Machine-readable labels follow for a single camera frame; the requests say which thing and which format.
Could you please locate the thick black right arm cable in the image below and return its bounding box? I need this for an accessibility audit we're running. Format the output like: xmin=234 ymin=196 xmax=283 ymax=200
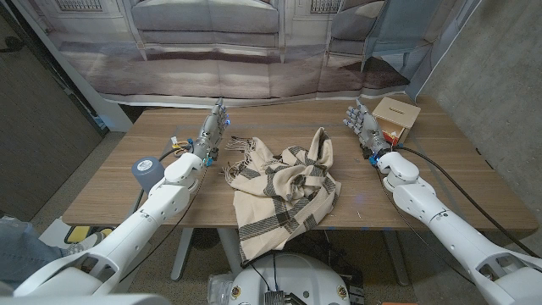
xmin=393 ymin=145 xmax=542 ymax=259

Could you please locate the clear plastic bag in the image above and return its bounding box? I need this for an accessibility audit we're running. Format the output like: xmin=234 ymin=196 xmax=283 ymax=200
xmin=207 ymin=273 xmax=236 ymax=305

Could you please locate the black round fan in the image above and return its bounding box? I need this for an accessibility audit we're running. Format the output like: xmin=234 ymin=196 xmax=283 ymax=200
xmin=190 ymin=228 xmax=221 ymax=251

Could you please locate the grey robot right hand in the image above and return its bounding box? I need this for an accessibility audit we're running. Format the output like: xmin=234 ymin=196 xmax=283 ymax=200
xmin=342 ymin=97 xmax=393 ymax=164

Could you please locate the printed room backdrop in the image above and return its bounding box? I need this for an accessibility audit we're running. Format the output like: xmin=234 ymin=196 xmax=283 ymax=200
xmin=12 ymin=0 xmax=484 ymax=109

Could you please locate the person leg in jeans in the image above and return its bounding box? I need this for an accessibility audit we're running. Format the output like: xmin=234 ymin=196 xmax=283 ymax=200
xmin=0 ymin=215 xmax=69 ymax=289

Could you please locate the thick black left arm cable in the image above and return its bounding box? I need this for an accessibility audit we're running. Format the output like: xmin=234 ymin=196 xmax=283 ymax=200
xmin=133 ymin=143 xmax=196 ymax=213

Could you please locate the white backdrop frame post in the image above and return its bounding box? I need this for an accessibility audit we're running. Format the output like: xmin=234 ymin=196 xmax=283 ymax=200
xmin=10 ymin=0 xmax=135 ymax=133

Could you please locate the yellow and black floor object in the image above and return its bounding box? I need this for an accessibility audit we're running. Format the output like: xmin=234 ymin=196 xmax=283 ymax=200
xmin=63 ymin=225 xmax=115 ymax=246

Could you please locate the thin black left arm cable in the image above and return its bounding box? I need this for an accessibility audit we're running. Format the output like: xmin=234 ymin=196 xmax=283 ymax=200
xmin=119 ymin=167 xmax=207 ymax=284

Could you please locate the black door handle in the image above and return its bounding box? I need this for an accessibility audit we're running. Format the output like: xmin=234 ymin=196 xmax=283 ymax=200
xmin=0 ymin=36 xmax=25 ymax=54

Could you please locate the wooden box with red drawer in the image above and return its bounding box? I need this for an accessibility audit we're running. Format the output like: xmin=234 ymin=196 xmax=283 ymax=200
xmin=371 ymin=96 xmax=422 ymax=147

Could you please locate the white table leg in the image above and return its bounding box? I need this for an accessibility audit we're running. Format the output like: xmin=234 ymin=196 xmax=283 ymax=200
xmin=217 ymin=228 xmax=246 ymax=276
xmin=380 ymin=230 xmax=411 ymax=287
xmin=170 ymin=228 xmax=195 ymax=283

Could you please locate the beige plaid fringed scarf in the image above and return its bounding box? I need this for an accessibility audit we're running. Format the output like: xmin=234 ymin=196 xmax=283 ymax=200
xmin=222 ymin=126 xmax=342 ymax=264

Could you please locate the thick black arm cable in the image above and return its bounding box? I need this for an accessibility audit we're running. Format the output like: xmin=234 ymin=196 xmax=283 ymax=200
xmin=133 ymin=143 xmax=196 ymax=213
xmin=393 ymin=145 xmax=542 ymax=259

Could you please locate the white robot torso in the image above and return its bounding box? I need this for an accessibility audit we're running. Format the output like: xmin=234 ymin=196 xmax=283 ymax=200
xmin=228 ymin=252 xmax=351 ymax=305

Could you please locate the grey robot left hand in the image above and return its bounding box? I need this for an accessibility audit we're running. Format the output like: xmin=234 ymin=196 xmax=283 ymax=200
xmin=191 ymin=97 xmax=232 ymax=167

